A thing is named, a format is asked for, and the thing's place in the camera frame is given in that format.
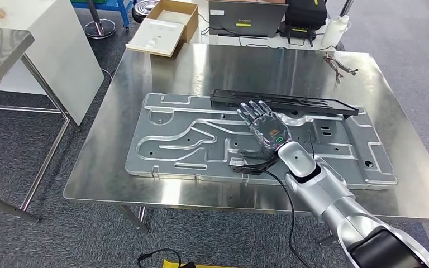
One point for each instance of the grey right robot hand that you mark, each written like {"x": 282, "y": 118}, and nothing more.
{"x": 272, "y": 133}

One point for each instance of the black plastic plate frame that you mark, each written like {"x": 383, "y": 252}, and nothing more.
{"x": 292, "y": 101}

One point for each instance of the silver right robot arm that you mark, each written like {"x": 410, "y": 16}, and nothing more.
{"x": 333, "y": 199}

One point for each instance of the stainless steel workbench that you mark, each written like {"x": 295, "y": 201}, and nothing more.
{"x": 99, "y": 166}

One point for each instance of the blue metal shelf cart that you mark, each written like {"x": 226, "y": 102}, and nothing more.
{"x": 118, "y": 4}

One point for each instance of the white desk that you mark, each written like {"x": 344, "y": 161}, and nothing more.
{"x": 273, "y": 41}

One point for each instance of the stamped sheet metal panel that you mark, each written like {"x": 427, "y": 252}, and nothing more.
{"x": 170, "y": 162}

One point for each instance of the white plastic bottle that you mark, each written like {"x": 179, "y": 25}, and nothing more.
{"x": 334, "y": 31}

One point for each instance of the grey laptop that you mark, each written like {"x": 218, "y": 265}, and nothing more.
{"x": 244, "y": 14}

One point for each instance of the black case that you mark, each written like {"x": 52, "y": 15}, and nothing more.
{"x": 307, "y": 13}

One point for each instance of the brown cardboard box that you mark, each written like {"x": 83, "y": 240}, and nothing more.
{"x": 191, "y": 26}

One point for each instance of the white foam insert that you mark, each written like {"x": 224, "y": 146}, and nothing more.
{"x": 155, "y": 37}

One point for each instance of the black ribbed round base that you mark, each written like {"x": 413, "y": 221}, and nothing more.
{"x": 144, "y": 9}

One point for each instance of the white cabinet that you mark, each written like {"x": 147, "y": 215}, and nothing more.
{"x": 66, "y": 55}

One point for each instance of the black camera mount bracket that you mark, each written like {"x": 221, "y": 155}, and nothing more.
{"x": 255, "y": 169}

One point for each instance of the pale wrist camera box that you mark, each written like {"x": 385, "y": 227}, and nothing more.
{"x": 237, "y": 162}

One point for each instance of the stanchion post with chrome base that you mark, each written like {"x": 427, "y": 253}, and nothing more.
{"x": 99, "y": 27}

